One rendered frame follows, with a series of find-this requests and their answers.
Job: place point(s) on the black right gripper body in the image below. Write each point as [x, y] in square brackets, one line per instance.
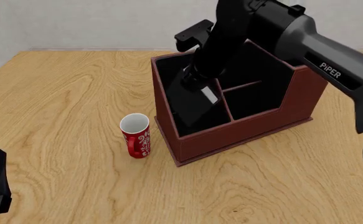
[195, 82]

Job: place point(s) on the black book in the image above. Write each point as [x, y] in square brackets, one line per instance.
[191, 107]

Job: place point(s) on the grey and black right robot arm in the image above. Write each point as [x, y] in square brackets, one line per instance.
[321, 49]

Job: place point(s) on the red-brown desk caddy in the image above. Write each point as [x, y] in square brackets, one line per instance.
[231, 137]

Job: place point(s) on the red mug with white pattern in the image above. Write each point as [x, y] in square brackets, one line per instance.
[137, 142]

